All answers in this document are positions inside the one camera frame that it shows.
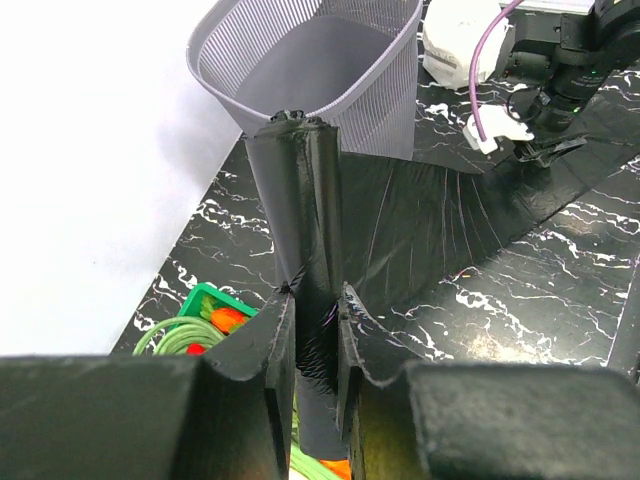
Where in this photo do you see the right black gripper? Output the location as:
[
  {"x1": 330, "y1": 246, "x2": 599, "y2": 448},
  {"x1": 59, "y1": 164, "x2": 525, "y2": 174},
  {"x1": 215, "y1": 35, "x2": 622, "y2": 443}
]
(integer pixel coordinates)
[{"x1": 517, "y1": 64, "x2": 608, "y2": 168}]

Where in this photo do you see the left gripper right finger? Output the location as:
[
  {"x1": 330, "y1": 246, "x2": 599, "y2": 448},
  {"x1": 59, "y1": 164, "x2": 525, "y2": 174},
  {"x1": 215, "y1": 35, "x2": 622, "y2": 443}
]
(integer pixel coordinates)
[{"x1": 337, "y1": 285, "x2": 639, "y2": 479}]

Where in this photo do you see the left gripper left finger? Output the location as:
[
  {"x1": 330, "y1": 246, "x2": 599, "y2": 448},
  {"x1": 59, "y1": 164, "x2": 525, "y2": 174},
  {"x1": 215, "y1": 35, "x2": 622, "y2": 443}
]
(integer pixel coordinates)
[{"x1": 1, "y1": 287, "x2": 295, "y2": 479}]

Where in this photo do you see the grey mesh trash bin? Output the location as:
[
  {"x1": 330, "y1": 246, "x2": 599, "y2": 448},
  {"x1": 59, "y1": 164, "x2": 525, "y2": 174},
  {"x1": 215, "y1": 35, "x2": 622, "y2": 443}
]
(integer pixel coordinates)
[{"x1": 186, "y1": 0, "x2": 423, "y2": 160}]

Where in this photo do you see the black trash bag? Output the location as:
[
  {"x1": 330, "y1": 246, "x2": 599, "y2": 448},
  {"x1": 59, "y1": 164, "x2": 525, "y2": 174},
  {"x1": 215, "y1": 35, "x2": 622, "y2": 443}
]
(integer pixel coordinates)
[{"x1": 244, "y1": 107, "x2": 640, "y2": 461}]

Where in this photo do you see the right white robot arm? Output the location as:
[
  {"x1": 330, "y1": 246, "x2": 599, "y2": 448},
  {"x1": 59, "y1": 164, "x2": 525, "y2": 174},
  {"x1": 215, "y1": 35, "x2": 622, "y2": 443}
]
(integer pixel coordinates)
[{"x1": 501, "y1": 1, "x2": 639, "y2": 167}]

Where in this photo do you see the red chili pepper toy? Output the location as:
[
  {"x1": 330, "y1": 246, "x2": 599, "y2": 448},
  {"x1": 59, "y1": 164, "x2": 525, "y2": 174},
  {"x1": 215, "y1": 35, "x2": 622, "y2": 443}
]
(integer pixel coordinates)
[{"x1": 186, "y1": 343, "x2": 207, "y2": 355}]

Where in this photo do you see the green long beans bundle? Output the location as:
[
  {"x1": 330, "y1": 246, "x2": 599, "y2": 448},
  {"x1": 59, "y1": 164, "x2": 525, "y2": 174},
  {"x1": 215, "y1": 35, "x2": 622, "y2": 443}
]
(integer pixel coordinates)
[{"x1": 133, "y1": 316, "x2": 226, "y2": 355}]

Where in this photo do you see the small orange carrot toy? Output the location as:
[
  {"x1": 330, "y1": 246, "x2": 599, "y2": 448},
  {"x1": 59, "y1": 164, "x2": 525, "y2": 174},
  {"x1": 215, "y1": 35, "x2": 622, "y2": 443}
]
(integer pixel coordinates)
[{"x1": 210, "y1": 307, "x2": 248, "y2": 335}]

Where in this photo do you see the green plastic basket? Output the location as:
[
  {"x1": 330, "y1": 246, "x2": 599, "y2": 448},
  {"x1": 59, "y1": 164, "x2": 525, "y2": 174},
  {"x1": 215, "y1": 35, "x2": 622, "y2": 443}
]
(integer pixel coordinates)
[{"x1": 177, "y1": 283, "x2": 257, "y2": 323}]

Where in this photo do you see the white crumpled paper roll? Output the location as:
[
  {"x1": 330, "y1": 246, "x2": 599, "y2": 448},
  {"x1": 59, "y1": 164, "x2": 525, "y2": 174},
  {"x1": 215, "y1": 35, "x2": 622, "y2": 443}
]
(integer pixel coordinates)
[{"x1": 423, "y1": 0, "x2": 501, "y2": 90}]

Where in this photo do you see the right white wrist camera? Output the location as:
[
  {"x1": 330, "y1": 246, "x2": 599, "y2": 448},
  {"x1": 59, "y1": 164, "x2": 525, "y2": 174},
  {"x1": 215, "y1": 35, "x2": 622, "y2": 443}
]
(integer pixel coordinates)
[{"x1": 462, "y1": 105, "x2": 534, "y2": 155}]

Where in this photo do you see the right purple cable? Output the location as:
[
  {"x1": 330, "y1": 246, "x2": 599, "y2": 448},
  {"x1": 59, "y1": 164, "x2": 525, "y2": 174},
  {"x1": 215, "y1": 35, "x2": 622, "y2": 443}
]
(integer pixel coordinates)
[{"x1": 468, "y1": 0, "x2": 526, "y2": 144}]

